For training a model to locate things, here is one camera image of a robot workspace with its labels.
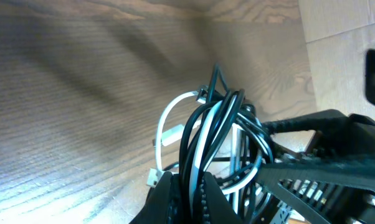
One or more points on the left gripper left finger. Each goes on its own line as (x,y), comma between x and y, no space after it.
(164,203)

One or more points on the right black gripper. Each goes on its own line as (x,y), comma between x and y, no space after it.
(333,181)

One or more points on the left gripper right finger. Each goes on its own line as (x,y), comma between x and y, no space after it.
(211,206)

